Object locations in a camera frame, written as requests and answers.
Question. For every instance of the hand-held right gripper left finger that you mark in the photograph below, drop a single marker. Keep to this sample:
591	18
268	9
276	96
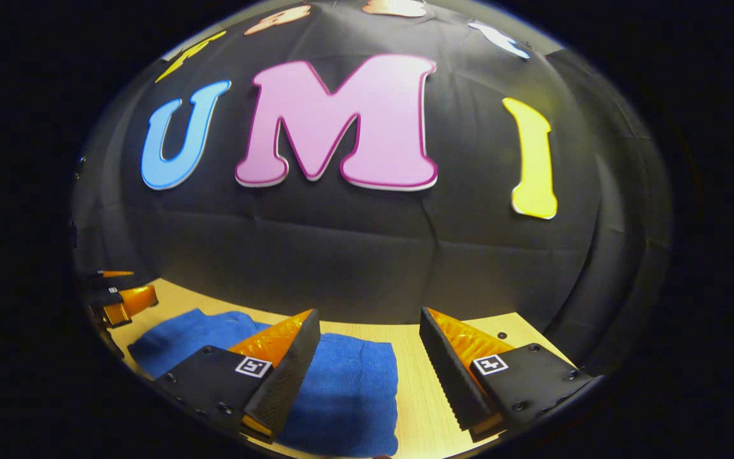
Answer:
290	382

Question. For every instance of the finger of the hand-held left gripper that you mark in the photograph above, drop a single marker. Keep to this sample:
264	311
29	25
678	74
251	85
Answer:
115	274
112	298

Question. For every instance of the black backdrop cloth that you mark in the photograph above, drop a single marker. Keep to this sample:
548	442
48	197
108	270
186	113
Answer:
341	255

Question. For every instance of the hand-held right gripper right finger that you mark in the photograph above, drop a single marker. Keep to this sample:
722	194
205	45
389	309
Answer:
445	373

